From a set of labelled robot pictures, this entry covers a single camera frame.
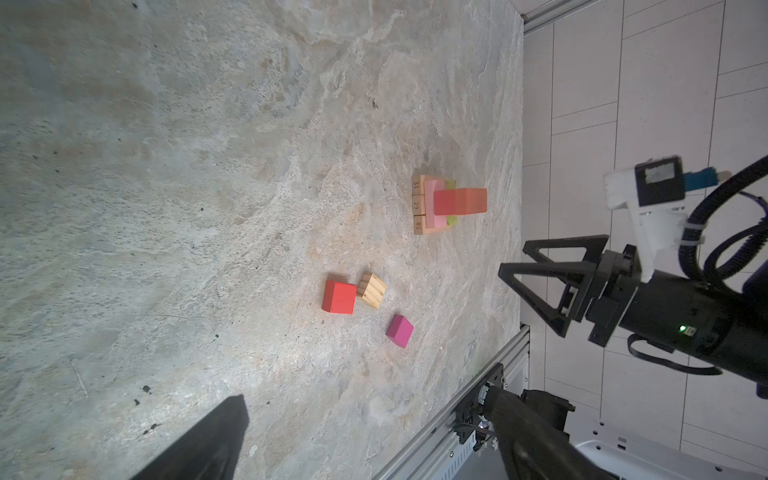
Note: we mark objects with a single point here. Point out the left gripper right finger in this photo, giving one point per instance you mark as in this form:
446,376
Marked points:
530,447

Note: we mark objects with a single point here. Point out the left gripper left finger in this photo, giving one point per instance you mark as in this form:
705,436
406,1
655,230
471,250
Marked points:
209,450

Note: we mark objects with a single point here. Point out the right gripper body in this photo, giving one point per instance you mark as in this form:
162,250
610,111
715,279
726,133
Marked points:
672,313

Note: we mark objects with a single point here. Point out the orange wood block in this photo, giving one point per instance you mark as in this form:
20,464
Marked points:
471,201

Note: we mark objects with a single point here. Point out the lime green block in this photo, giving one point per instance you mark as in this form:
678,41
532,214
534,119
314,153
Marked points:
451,220

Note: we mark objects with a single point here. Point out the red arch block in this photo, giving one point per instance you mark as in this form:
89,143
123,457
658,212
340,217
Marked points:
440,196

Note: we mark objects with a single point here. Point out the magenta cube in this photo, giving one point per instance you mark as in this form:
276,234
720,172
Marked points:
400,330

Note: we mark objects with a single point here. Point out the pink wood block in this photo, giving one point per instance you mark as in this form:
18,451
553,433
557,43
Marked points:
432,220

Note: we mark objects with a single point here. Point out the small striped wood cube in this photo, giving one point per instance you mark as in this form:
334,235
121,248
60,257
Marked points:
371,290

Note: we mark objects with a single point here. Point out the small red cube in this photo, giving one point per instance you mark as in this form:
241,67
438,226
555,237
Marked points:
339,297

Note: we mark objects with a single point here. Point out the natural wood long block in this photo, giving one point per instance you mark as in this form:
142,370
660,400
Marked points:
420,228

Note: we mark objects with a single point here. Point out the natural wood plank block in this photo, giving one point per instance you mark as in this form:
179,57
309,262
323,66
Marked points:
418,183

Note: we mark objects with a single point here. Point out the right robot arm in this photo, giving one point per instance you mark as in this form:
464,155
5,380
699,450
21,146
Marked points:
559,304

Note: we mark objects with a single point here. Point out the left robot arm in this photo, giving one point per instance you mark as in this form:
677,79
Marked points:
486,431

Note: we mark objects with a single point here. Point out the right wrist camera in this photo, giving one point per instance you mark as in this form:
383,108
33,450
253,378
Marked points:
654,194

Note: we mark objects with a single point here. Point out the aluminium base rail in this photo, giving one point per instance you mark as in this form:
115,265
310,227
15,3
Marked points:
447,447

